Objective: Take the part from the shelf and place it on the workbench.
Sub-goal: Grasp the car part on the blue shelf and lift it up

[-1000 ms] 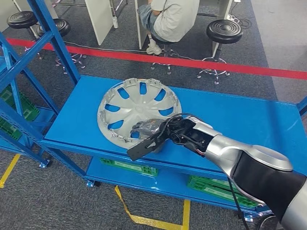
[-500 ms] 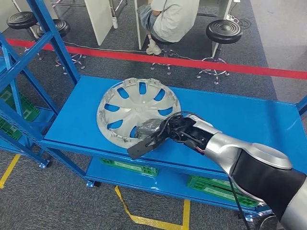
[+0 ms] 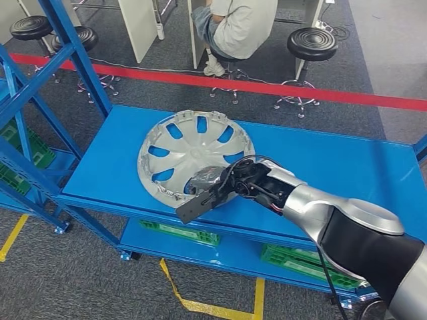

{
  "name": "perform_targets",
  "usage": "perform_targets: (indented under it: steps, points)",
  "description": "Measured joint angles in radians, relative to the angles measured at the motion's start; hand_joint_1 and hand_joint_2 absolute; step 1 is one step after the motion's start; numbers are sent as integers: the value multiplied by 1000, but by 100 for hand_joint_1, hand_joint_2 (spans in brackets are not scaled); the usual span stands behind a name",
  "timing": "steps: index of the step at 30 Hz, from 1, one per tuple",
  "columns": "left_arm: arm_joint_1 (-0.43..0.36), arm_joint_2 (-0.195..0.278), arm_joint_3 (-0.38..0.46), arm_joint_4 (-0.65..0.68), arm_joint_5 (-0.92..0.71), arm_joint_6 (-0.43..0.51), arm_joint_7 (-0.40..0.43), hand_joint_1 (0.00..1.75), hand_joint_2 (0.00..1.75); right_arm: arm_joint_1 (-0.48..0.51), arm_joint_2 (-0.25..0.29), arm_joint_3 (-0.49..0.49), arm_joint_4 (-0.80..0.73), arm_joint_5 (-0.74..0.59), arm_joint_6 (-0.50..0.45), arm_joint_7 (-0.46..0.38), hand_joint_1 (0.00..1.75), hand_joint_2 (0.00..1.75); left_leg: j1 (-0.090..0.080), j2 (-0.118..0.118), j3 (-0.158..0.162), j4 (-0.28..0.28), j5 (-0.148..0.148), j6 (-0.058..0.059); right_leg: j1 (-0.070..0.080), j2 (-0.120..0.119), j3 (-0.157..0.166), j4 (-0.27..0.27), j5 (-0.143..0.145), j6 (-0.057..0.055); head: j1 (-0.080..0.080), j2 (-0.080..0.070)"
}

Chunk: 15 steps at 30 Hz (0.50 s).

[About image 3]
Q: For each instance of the white power strip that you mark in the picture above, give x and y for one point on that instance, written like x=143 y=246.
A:
x=323 y=25

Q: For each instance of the blue metal shelf cart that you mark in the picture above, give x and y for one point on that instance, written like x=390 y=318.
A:
x=333 y=163

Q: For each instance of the silver plastic wheel cover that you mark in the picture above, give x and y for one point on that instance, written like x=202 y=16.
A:
x=181 y=143

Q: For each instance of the blue metal shelving rack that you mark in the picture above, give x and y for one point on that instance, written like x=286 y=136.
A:
x=70 y=44

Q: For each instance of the white cylinder bottle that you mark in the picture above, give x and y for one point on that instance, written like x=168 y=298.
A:
x=160 y=32

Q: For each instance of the white desk panel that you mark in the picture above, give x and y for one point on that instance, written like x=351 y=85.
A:
x=138 y=26
x=196 y=40
x=311 y=11

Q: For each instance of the seated person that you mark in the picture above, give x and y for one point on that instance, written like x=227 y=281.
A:
x=245 y=26

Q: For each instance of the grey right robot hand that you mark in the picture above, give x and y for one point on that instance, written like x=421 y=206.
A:
x=210 y=176

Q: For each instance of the green plastic crate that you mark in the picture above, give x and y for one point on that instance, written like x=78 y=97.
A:
x=293 y=262
x=180 y=232
x=40 y=152

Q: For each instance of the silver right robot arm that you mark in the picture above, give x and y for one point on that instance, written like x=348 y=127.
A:
x=350 y=229

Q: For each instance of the black round swivel stool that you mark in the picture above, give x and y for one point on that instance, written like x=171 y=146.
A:
x=30 y=27
x=311 y=43
x=225 y=57
x=87 y=37

